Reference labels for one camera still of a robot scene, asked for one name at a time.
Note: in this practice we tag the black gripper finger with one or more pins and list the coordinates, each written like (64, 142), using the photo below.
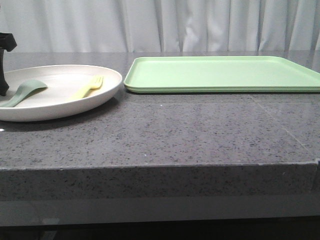
(7, 43)

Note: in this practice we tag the beige round plate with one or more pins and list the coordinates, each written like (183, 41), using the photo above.
(62, 82)

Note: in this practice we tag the yellow plastic fork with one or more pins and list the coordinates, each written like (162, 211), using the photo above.
(94, 84)

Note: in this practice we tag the white pleated curtain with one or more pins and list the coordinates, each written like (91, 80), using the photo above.
(110, 26)

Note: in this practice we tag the sage green plastic spoon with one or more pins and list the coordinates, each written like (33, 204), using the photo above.
(24, 90)

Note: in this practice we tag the light green plastic tray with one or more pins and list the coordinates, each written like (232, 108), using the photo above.
(220, 74)

